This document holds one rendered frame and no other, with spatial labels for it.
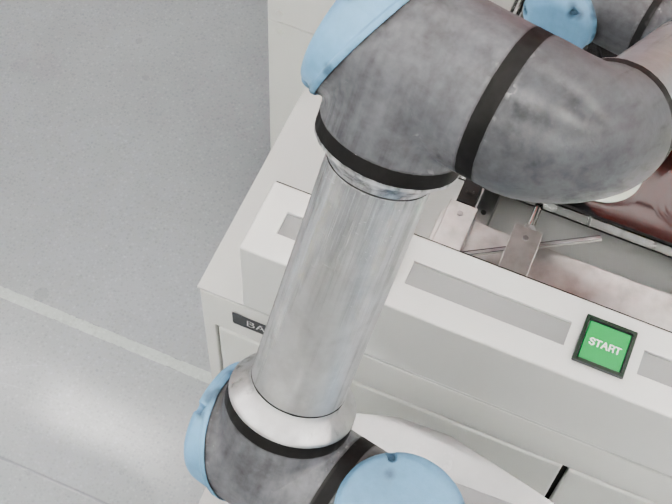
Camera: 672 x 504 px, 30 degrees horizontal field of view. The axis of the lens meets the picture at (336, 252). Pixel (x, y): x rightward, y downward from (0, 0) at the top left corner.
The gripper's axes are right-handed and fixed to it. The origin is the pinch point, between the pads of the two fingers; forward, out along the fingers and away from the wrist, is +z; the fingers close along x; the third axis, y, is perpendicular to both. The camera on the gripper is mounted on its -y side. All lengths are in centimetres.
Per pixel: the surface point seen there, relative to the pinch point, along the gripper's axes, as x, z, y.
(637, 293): 1.5, 3.3, -23.2
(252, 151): 24, 91, 64
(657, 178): -6.4, 1.2, -10.7
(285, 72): 20, 52, 54
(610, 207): 0.6, 1.4, -12.7
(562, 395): 15.9, -0.1, -33.3
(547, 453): 14.7, 16.5, -34.3
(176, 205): 42, 91, 57
